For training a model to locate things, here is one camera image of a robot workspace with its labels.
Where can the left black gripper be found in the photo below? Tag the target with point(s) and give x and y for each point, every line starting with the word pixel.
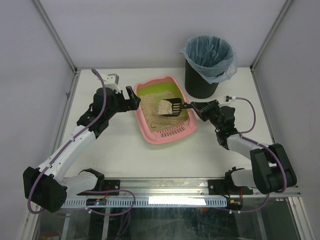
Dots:
pixel 125 101

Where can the blue plastic bin liner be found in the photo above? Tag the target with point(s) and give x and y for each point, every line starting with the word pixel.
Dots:
pixel 213 58

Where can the white slotted cable duct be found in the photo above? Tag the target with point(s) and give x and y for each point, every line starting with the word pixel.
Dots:
pixel 146 202

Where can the aluminium mounting rail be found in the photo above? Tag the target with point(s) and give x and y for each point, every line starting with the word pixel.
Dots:
pixel 181 186

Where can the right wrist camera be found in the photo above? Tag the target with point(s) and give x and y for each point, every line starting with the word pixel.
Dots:
pixel 229 98

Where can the right aluminium frame post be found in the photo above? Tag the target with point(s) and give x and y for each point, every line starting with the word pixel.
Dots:
pixel 278 20

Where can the pink green litter box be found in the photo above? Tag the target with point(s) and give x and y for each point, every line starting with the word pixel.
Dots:
pixel 158 85

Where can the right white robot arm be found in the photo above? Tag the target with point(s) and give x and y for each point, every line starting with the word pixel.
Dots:
pixel 271 170

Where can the aluminium frame post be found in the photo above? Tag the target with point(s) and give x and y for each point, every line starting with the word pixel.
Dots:
pixel 278 20
pixel 53 33

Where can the beige cat litter pellets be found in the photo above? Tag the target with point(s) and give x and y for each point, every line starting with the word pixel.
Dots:
pixel 149 106

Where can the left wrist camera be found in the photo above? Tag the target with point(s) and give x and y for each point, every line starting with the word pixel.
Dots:
pixel 111 81

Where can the left aluminium frame post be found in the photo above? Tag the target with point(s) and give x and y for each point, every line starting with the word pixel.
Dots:
pixel 53 33

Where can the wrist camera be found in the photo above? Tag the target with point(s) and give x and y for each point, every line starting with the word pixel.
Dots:
pixel 229 98
pixel 111 81

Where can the black trash bin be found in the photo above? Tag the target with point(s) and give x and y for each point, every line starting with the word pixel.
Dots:
pixel 195 85

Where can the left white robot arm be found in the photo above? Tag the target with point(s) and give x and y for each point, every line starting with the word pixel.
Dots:
pixel 46 185

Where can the black litter scoop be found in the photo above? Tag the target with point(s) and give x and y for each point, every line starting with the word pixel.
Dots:
pixel 177 106

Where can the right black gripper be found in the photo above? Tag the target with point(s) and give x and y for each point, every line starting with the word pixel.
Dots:
pixel 207 110

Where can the large scooped litter clump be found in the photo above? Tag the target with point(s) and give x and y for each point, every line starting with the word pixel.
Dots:
pixel 164 107

